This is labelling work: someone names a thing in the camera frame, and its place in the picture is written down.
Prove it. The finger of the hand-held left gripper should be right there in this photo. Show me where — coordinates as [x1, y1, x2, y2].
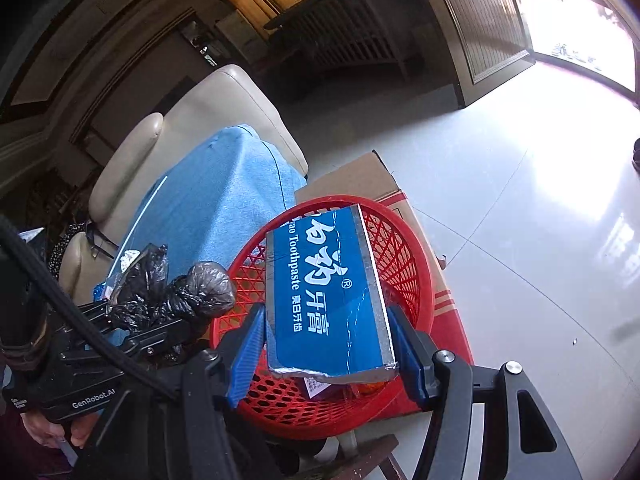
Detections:
[120, 317, 211, 358]
[70, 302, 123, 333]

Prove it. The person's left hand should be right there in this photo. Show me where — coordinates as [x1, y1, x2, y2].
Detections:
[22, 402, 101, 451]

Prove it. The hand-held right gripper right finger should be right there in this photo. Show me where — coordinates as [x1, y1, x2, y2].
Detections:
[387, 305, 583, 480]

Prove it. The dark wooden stool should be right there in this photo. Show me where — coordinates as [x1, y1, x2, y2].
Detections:
[280, 434, 407, 480]

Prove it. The thin white stick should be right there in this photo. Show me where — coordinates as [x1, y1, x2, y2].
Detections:
[121, 176, 168, 256]

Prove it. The red plastic mesh basket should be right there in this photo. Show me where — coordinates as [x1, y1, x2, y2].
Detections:
[207, 197, 436, 442]

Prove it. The blue toothpaste box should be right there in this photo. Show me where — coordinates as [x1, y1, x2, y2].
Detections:
[265, 204, 401, 386]

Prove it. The blue tablecloth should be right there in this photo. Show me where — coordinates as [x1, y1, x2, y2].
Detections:
[92, 124, 308, 348]

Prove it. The large printed cardboard box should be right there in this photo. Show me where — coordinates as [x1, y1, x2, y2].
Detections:
[294, 150, 476, 418]

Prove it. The black plastic bag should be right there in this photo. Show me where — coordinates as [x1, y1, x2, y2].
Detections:
[107, 244, 237, 333]

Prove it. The blue foil packet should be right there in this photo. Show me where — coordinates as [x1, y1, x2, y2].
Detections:
[92, 249, 143, 306]

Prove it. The black braided cable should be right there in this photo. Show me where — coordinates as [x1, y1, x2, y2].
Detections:
[0, 214, 183, 403]

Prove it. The wooden slatted door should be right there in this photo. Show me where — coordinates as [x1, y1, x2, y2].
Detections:
[410, 0, 537, 108]

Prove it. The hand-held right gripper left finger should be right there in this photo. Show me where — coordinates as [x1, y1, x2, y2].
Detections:
[180, 304, 281, 480]

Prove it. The cream leather sofa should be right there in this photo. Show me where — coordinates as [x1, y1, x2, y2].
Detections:
[57, 64, 309, 301]

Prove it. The grey wooden crib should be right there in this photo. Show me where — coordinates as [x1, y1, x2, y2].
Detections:
[265, 0, 408, 81]

